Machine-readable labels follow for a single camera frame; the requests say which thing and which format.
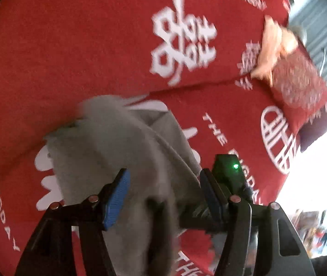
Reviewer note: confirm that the red embroidered pillow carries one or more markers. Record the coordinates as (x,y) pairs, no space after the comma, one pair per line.
(298,88)

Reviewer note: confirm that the grey small garment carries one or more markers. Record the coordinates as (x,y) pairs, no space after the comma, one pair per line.
(109,136)

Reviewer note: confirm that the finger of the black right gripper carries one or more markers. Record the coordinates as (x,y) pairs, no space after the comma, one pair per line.
(160,251)

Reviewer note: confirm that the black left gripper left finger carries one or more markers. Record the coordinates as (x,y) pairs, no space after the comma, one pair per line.
(98,214)

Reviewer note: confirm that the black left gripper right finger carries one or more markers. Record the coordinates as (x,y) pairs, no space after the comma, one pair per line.
(233,214)

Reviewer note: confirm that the red printed bed cover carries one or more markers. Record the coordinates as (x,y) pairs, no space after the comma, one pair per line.
(184,55)

